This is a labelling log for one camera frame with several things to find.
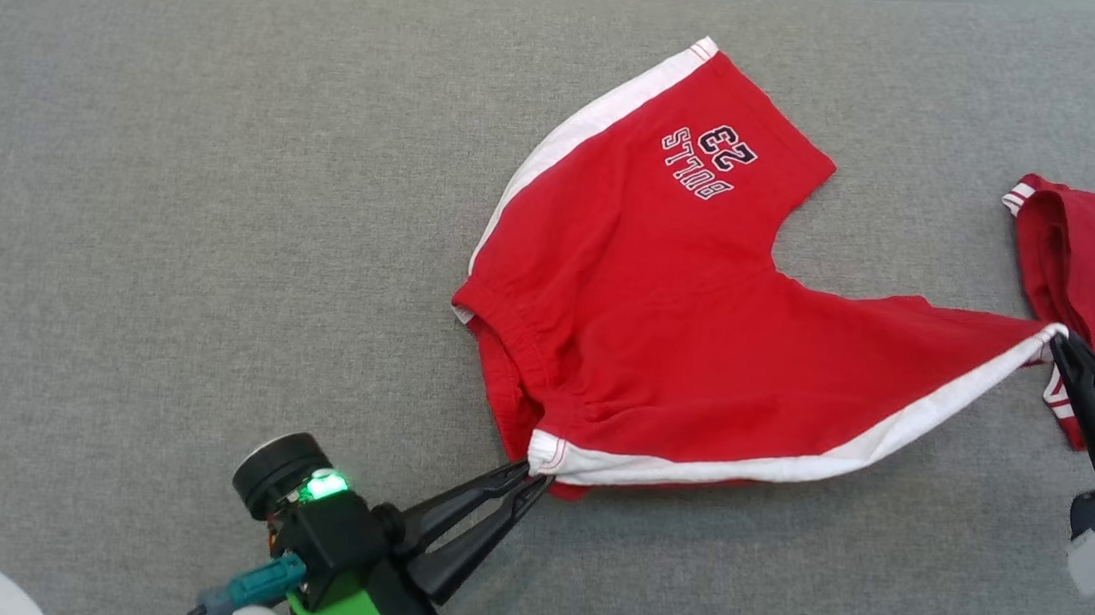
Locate red Bulls shorts white stripes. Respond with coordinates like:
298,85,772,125
435,15,1093,546

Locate grey fabric sofa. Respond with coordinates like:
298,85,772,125
0,0,1095,615

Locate teal left camera cable plug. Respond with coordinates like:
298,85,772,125
196,548,308,615

